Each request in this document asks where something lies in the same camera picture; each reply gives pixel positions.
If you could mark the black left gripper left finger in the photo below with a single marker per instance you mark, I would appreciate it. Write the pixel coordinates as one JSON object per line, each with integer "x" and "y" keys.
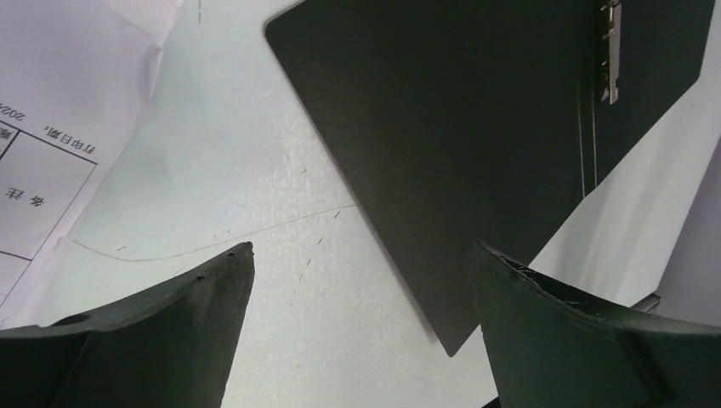
{"x": 170, "y": 345}

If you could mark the metal folder clip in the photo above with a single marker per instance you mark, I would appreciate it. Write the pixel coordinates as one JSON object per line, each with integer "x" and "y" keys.
{"x": 608, "y": 33}

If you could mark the red and black folder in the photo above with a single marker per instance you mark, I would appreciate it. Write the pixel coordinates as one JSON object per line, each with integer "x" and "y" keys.
{"x": 461, "y": 121}

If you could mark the white printed paper files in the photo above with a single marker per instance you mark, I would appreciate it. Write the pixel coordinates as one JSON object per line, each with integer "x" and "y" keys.
{"x": 77, "y": 78}

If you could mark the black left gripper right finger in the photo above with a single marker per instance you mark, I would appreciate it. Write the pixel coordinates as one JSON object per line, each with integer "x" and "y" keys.
{"x": 550, "y": 344}

